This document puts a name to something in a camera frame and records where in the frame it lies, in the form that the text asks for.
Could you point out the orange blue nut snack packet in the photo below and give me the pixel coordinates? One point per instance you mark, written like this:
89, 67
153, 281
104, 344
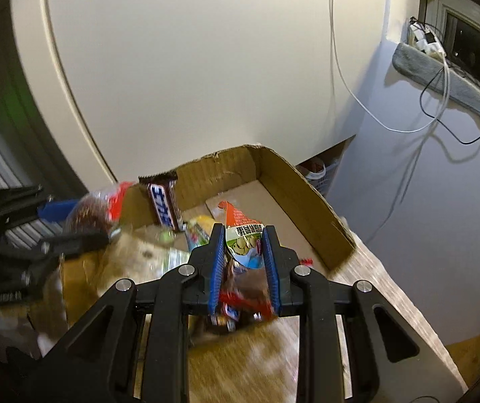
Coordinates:
242, 235

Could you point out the grey ribbed panel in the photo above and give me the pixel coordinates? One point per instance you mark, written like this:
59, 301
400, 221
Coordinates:
5, 172

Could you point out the white power strip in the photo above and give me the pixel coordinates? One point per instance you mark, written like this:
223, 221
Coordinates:
426, 42

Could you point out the pale green snack packet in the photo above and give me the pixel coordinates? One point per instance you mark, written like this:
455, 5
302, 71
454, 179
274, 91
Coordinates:
156, 256

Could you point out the checked tablecloth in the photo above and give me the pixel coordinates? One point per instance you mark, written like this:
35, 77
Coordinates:
244, 365

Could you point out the grey cloth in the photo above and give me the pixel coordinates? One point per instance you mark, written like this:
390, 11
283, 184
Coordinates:
454, 84

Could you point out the orange box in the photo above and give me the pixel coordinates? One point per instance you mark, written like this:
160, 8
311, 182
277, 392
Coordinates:
470, 352

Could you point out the small red candy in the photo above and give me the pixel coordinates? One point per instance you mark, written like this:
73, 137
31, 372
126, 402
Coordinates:
306, 261

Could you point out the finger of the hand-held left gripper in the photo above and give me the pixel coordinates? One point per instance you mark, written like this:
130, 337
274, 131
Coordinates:
57, 210
76, 241

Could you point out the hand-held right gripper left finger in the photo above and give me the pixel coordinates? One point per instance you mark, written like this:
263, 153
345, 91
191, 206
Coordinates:
217, 268

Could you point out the clear bag brown snack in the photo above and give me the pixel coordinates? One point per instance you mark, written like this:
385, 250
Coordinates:
91, 214

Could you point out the window frame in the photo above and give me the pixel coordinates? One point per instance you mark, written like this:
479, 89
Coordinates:
475, 29

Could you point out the cardboard box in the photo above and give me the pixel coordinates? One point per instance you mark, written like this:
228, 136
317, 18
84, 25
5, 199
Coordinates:
290, 201

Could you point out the brown chocolate bar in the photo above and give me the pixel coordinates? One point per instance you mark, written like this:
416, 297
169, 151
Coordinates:
162, 208

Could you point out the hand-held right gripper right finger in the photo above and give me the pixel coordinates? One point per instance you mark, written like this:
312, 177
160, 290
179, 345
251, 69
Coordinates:
271, 268

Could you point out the white wardrobe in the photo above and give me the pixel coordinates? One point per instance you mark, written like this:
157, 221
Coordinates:
202, 50

